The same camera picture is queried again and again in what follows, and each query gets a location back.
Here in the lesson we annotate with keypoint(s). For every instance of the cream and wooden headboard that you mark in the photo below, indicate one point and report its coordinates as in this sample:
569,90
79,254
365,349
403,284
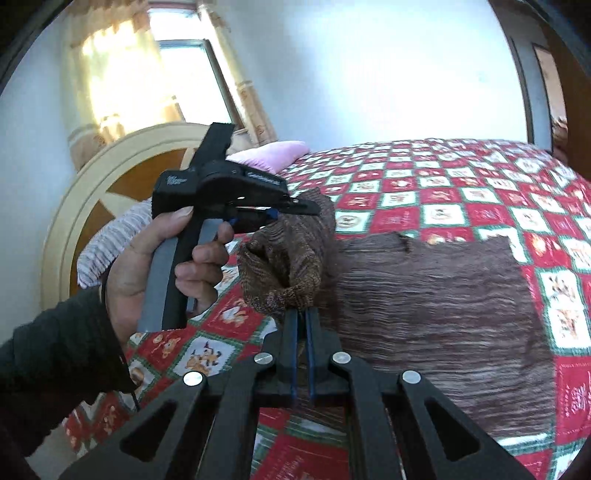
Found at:
69,221

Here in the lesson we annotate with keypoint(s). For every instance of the wooden door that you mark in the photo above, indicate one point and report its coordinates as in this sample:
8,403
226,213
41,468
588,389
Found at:
577,92

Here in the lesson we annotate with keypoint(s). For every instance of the brown knitted sweater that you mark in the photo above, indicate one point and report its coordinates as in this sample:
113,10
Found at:
438,300

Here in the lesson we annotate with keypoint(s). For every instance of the person's left hand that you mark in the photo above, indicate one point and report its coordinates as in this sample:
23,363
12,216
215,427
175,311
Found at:
134,267

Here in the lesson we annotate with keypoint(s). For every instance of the patterned yellow curtain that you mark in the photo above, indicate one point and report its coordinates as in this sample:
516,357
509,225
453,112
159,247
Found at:
115,83
244,92

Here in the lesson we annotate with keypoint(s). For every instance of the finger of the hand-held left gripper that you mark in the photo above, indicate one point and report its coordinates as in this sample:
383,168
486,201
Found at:
302,206
251,220

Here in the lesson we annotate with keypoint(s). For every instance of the red checkered printed bed cover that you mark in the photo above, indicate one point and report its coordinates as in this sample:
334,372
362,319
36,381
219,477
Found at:
415,194

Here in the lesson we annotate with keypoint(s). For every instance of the window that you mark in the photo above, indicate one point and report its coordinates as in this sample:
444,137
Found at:
194,78

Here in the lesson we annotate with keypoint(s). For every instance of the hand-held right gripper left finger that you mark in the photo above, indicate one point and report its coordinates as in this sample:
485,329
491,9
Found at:
290,341

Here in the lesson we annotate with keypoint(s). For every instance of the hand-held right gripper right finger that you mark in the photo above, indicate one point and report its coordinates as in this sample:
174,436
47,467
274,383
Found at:
313,341

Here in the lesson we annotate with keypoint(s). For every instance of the pink pillow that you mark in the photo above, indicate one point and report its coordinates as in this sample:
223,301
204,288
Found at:
272,154

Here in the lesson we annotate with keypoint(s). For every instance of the grey knitted blanket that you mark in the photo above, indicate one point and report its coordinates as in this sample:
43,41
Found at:
106,244

